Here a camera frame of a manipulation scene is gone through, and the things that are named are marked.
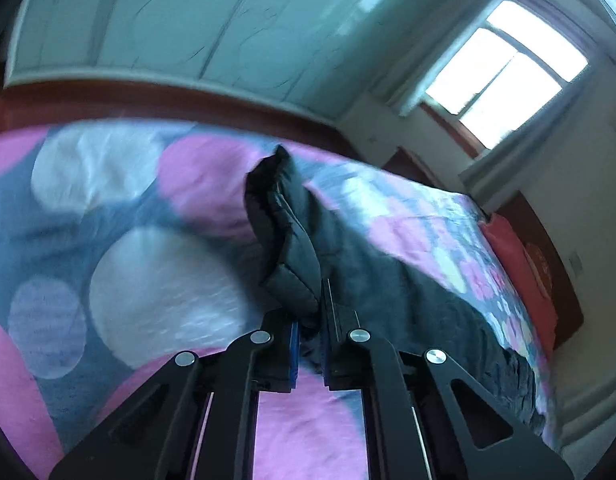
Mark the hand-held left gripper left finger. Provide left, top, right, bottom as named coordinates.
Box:
left=48, top=310, right=303, bottom=480

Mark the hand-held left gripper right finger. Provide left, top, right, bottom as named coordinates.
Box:
left=320, top=279, right=575, bottom=480

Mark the black puffer jacket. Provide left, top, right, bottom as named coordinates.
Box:
left=243, top=144, right=549, bottom=436

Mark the polka dot bed blanket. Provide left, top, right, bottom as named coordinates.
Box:
left=0, top=120, right=564, bottom=480

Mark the red pillow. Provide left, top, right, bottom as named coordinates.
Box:
left=480, top=212, right=559, bottom=351

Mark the brown wooden headboard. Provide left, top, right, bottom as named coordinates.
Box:
left=498, top=192, right=586, bottom=346

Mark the white curtain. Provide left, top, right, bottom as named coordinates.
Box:
left=458, top=55, right=611, bottom=202

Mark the wooden bed footboard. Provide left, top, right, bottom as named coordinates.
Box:
left=0, top=77, right=361, bottom=163

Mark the window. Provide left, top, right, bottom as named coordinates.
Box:
left=423, top=0, right=589, bottom=151

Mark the glass door wardrobe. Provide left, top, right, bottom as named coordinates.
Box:
left=5, top=0, right=469, bottom=126

